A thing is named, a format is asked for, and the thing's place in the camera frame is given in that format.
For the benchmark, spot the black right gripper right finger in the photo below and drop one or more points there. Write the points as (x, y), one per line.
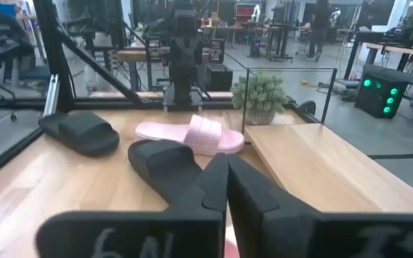
(282, 233)

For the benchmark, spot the black computer tower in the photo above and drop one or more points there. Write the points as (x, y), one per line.
(375, 96)

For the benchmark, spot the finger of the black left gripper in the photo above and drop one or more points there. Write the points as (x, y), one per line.
(216, 51)
(153, 49)

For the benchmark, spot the silver aluminium bar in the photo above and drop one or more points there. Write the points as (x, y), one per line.
(51, 96)

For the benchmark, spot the small green potted plant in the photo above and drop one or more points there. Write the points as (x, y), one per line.
(260, 96)

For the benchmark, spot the black box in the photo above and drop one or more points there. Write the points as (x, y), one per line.
(219, 79)

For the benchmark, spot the black rubber slide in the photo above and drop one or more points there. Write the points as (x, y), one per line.
(163, 165)
(81, 134)

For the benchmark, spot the black stand table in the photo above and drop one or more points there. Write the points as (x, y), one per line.
(282, 39)

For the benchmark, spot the black aluminium table frame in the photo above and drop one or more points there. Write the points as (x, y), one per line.
(52, 53)

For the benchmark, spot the person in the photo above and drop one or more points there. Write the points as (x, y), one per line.
(317, 32)

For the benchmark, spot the red cabinet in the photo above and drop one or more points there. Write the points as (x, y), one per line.
(244, 14)

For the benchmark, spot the wooden-top desk with black legs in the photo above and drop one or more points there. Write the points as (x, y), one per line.
(400, 50)

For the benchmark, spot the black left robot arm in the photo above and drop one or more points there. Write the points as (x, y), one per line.
(183, 95)

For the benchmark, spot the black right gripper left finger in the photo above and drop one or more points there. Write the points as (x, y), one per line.
(138, 236)

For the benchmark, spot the pink rubber slide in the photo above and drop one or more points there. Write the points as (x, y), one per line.
(230, 252)
(203, 134)

